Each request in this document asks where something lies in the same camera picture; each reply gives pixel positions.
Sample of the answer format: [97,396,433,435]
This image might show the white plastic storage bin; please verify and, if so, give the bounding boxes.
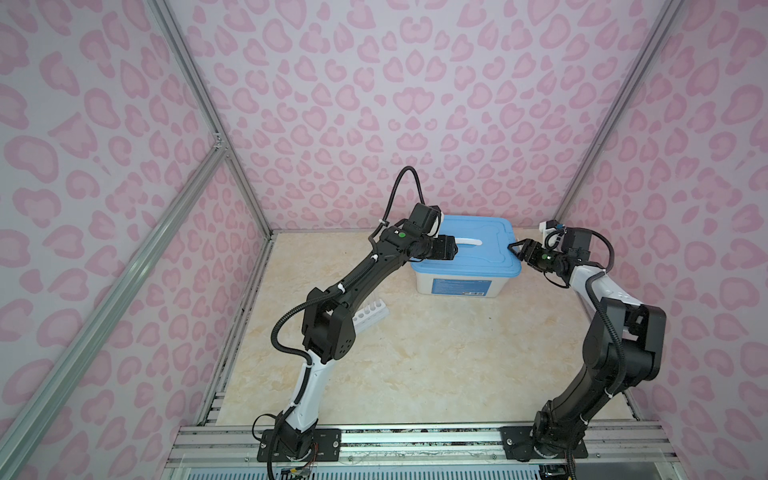
[415,273,511,298]

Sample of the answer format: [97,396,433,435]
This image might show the blue plastic bin lid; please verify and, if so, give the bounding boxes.
[411,215,522,278]

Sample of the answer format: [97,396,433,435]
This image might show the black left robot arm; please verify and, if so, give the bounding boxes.
[265,203,458,461]

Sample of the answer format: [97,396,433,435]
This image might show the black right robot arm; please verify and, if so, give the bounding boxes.
[503,220,667,465]

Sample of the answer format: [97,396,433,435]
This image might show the white test tube rack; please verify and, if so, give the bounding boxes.
[353,299,390,334]

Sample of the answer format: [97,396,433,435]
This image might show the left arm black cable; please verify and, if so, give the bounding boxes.
[269,166,427,367]

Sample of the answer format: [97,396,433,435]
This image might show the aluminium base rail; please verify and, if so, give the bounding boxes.
[162,420,686,479]

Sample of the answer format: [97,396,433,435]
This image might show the aluminium frame strut left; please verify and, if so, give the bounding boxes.
[1,144,227,479]

